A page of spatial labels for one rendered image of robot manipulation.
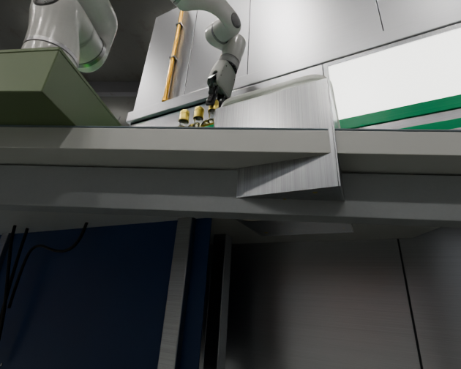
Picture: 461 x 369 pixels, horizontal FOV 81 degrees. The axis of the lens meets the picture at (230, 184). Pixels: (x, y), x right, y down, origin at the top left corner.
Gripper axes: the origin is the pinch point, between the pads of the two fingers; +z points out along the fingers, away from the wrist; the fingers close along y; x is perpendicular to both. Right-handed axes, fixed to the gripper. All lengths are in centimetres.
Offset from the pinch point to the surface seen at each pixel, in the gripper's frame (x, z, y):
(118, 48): -650, -422, -285
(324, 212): 48, 40, 30
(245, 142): 39, 35, 38
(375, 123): 50, 10, 5
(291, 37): 13.9, -42.5, -14.5
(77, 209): 19, 48, 41
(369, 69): 45, -20, -12
